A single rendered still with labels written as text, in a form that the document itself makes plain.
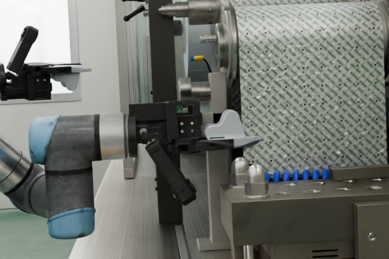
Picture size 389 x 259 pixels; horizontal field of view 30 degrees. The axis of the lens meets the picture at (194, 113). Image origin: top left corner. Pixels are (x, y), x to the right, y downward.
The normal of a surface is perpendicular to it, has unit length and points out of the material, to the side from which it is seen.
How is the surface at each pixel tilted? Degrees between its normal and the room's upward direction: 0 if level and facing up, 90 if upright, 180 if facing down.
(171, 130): 90
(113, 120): 44
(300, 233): 90
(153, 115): 90
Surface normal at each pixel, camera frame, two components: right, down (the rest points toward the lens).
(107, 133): 0.04, -0.14
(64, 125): 0.03, -0.51
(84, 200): 0.76, 0.00
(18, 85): 0.38, 0.17
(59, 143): 0.04, 0.11
